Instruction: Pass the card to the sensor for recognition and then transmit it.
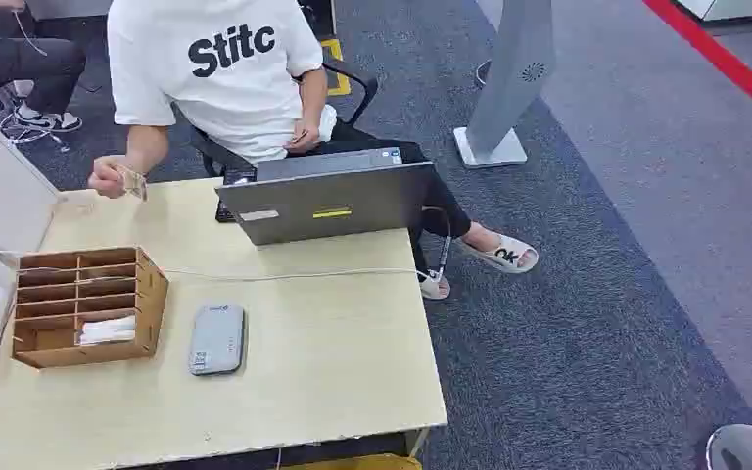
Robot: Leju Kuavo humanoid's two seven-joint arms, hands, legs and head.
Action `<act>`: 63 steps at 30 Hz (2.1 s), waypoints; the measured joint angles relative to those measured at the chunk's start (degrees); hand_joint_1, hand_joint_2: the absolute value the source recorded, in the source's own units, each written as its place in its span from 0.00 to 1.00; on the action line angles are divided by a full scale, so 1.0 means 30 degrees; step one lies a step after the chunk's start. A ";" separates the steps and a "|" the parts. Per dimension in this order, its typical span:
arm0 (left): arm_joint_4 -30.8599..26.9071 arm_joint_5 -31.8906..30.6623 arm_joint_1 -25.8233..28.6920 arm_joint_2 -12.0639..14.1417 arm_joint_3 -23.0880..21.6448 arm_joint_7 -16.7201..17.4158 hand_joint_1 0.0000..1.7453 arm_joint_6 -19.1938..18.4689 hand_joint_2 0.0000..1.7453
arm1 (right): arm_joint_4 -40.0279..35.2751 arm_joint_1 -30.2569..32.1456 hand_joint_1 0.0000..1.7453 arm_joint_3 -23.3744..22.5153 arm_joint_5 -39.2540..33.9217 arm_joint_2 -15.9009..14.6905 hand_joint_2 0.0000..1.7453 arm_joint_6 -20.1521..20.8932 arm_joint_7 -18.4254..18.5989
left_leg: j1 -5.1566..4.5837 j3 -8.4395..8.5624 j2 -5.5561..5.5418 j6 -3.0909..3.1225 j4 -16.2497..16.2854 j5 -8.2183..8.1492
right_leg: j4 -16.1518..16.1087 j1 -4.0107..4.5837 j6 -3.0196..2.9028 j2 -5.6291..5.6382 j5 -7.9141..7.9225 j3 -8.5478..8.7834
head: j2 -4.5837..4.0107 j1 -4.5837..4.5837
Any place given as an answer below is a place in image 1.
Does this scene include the person's left hand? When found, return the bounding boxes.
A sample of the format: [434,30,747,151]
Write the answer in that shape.
[285,119,323,155]

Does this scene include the pale slipper with black print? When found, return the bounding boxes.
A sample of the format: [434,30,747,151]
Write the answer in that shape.
[455,232,541,276]
[417,268,452,302]

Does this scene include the white floor cables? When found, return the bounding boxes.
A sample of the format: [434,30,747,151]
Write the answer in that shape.
[0,109,73,155]

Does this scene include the wooden card box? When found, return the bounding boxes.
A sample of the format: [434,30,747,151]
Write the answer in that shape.
[11,245,171,371]

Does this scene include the dark framed furniture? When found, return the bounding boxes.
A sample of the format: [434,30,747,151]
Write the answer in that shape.
[670,0,752,27]

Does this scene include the black office chair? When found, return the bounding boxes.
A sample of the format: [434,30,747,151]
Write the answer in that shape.
[171,61,381,180]

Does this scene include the grey laptop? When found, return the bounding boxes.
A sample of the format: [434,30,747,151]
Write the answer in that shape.
[214,147,437,248]

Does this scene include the seated person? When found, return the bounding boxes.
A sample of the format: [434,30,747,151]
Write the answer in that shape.
[87,0,540,301]

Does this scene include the grey rounded robot part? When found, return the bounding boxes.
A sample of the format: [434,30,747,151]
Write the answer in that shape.
[704,423,752,470]

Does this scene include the person's right hand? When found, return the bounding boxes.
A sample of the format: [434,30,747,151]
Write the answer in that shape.
[87,154,137,200]

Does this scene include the black strap with white tag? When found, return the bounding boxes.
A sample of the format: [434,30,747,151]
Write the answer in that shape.
[420,205,455,281]

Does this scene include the white card stack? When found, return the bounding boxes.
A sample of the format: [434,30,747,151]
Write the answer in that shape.
[76,314,138,347]

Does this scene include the person in dark trousers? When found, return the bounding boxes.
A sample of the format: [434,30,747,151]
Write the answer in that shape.
[0,0,89,135]

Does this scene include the yellow object under desk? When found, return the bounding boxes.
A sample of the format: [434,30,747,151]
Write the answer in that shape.
[281,453,423,470]

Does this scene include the card with autumn tree print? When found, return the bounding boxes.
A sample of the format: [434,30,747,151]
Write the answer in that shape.
[118,166,150,203]

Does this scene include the white equipment box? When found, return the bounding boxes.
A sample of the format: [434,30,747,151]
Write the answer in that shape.
[0,106,64,257]

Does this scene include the grey kiosk stand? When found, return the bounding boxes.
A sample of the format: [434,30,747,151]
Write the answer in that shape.
[451,0,558,172]

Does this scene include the thin white cable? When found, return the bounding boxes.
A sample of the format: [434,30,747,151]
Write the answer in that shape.
[0,249,447,285]

